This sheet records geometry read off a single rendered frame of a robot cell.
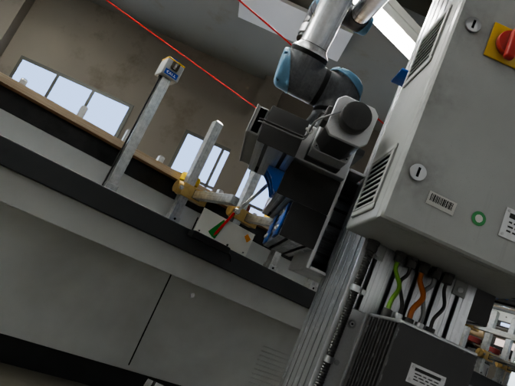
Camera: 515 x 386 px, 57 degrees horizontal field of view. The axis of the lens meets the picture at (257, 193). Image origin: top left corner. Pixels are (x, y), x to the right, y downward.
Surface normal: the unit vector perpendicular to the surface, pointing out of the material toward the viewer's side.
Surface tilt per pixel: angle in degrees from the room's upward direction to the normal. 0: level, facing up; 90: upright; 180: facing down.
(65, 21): 90
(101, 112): 90
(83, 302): 90
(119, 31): 90
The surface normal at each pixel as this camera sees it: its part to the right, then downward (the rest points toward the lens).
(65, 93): 0.09, -0.18
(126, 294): 0.54, 0.05
